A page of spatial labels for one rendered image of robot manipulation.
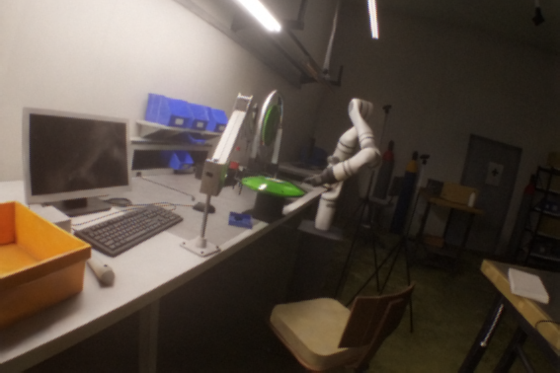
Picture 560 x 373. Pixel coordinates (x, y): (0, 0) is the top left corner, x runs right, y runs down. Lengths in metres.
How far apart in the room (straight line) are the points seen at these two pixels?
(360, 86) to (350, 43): 0.90
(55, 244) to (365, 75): 5.95
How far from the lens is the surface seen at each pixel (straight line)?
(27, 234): 0.87
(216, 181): 0.93
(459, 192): 4.21
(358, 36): 6.51
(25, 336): 0.62
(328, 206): 1.69
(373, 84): 6.20
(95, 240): 0.92
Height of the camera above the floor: 1.32
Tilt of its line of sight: 6 degrees down
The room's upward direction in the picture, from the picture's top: 12 degrees clockwise
